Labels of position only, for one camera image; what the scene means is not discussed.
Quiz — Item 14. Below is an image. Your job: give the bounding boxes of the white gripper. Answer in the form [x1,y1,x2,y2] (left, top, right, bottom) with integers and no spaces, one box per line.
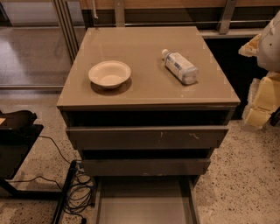
[238,34,280,128]

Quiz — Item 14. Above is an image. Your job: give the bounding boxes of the clear bottle with blue label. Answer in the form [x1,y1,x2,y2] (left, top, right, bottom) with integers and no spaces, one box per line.
[162,49,199,85]

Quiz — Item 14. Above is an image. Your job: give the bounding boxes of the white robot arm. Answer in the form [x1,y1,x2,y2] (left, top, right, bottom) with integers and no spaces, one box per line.
[238,11,280,131]

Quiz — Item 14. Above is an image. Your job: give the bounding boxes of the grey drawer cabinet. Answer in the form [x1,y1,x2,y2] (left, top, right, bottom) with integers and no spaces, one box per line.
[56,26,242,187]

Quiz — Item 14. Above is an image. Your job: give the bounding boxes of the grey top drawer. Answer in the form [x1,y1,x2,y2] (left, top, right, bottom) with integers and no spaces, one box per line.
[66,126,228,150]

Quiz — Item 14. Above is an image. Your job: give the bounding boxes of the grey middle drawer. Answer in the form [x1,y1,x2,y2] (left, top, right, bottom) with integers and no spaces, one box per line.
[82,158,211,176]

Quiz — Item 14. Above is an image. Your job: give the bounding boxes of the grey open bottom drawer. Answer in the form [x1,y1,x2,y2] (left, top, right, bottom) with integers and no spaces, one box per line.
[94,176,200,224]

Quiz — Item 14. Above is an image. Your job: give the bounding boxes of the white paper bowl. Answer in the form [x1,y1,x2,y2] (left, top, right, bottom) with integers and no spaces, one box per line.
[88,60,131,88]

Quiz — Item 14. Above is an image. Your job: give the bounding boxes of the black power strip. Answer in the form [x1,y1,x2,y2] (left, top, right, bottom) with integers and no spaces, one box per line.
[51,160,77,224]

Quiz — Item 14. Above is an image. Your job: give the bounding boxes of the black side table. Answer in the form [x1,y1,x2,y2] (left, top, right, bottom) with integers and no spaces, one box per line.
[0,110,61,200]

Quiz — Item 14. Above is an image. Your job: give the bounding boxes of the metal shelf frame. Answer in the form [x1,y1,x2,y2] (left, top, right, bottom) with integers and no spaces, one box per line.
[77,0,280,39]

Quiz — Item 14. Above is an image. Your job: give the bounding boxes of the glass sliding door frame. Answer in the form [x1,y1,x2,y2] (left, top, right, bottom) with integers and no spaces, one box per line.
[52,0,79,63]

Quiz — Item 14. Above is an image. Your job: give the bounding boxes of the tangled black cables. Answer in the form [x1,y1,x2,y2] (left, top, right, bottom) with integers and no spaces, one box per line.
[8,135,96,224]

